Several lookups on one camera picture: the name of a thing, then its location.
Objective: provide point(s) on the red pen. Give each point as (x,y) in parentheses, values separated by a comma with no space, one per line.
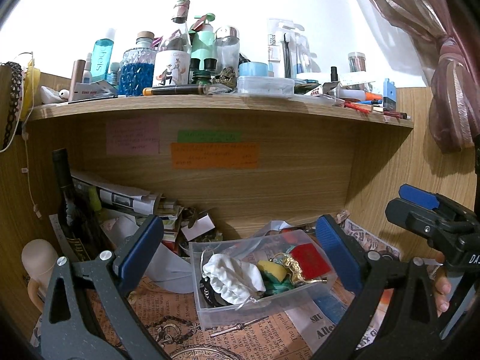
(354,105)

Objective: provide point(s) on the dark patterned headband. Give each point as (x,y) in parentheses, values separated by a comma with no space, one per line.
(13,101)

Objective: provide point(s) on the cream wooden figure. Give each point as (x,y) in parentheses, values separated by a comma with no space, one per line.
(37,262)

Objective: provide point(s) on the yellow hanging cloth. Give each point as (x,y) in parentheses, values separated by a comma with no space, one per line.
(30,86)

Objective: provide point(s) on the mauve curtain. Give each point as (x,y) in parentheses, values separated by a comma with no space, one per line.
(431,26)

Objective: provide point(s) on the blue plastic box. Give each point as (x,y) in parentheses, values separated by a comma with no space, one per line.
(389,95)

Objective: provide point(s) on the light blue mouthwash bottle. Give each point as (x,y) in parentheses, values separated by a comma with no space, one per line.
(102,54)

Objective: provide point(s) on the newspaper print desk mat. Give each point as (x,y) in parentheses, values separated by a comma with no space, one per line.
(262,345)

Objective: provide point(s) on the rolled newspaper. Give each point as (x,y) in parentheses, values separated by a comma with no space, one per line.
(112,195)

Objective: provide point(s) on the glass jar silver lid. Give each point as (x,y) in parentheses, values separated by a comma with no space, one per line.
(227,50)

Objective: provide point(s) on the clear lidded plastic case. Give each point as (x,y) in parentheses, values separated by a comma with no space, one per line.
(266,84)

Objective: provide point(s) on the rose brown cylinder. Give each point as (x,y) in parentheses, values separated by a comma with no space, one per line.
(78,73)

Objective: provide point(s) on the light blue round tin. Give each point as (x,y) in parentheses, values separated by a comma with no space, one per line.
(253,69)

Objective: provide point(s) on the mint green pump bottle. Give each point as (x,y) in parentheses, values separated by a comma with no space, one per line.
(202,41)

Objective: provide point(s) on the red felt pouch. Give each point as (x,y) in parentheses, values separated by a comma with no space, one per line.
(311,260)

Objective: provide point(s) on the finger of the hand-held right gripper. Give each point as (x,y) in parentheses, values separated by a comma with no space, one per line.
(412,219)
(418,198)

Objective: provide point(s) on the toothbrush blister pack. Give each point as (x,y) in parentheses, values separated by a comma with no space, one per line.
(279,50)
(302,54)

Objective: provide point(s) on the silver metal key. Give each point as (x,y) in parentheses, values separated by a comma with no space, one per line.
(232,328)

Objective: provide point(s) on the dark wine bottle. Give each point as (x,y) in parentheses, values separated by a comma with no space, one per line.
(73,206)

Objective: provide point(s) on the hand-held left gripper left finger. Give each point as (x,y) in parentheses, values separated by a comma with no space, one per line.
(140,247)

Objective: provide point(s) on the clear tube of sticks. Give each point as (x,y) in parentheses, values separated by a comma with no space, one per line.
(356,62)

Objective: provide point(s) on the clear bottle illustrated label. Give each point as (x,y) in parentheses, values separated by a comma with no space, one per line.
(172,69)

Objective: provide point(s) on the green scrunchie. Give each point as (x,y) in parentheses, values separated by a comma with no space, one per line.
(279,287)

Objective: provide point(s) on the small white spray bottle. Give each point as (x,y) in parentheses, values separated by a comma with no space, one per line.
(88,67)

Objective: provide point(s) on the person's right hand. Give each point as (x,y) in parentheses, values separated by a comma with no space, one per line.
(443,288)

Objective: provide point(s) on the wooden shelf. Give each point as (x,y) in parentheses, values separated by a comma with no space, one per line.
(225,108)

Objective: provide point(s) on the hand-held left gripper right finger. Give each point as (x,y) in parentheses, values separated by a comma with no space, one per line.
(333,255)

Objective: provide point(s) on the small white card box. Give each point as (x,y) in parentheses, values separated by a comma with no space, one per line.
(198,227)

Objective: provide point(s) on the pink sticky note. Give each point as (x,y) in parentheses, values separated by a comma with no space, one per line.
(132,135)

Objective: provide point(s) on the orange sticky note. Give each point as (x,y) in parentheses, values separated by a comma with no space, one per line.
(215,155)

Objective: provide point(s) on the yellow green highlighter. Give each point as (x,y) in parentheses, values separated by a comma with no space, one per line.
(93,198)

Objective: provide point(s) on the clear plastic bag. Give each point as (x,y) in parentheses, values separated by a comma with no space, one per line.
(270,228)

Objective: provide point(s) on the orange marker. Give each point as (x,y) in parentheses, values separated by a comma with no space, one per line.
(372,96)

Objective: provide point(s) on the stack of small books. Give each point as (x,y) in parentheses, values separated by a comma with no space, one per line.
(168,217)

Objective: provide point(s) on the green sticky note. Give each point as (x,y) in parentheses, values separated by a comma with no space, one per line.
(209,136)

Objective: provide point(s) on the faceted bottle blue liquid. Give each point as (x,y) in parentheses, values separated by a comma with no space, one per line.
(137,75)

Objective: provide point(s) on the clear plastic storage box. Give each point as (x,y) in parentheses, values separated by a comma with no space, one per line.
(225,318)

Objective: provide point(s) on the gold hair accessory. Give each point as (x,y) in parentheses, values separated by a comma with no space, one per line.
(292,268)

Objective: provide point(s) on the dark brown test tube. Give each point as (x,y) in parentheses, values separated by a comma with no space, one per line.
(174,90)

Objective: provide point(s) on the yellow sponge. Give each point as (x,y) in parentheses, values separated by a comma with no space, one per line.
(268,268)

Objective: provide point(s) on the black mascara tube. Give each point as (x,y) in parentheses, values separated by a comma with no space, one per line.
(333,73)

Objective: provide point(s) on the dark green mini binoculars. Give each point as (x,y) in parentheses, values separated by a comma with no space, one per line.
(202,69)

